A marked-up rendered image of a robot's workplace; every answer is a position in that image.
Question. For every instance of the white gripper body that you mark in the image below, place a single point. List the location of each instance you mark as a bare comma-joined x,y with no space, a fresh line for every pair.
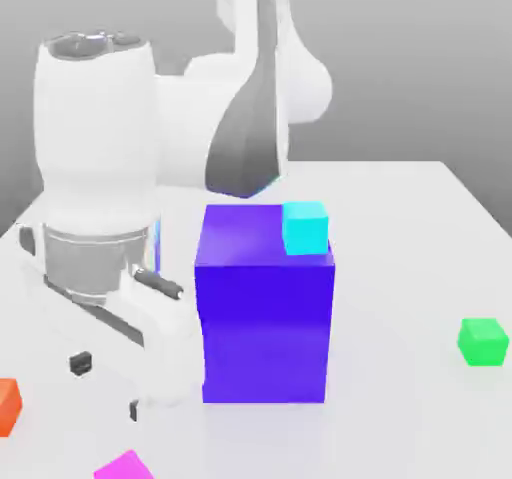
160,347

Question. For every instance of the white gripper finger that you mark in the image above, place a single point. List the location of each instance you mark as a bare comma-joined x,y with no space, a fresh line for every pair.
80,363
134,411

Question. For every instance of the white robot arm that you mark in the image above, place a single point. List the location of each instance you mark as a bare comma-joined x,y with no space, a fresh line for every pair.
96,127

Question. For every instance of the small magenta cube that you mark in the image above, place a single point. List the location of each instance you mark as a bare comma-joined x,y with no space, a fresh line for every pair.
124,467

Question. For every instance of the small orange cube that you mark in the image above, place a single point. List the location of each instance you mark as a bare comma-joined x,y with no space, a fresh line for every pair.
8,407

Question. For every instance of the small cyan cube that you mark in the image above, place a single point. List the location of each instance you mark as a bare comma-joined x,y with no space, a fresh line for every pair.
304,231

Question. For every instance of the small green cube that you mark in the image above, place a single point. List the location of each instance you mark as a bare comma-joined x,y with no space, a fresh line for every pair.
482,343

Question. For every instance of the large purple box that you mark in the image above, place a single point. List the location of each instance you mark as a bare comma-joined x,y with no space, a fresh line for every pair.
264,327

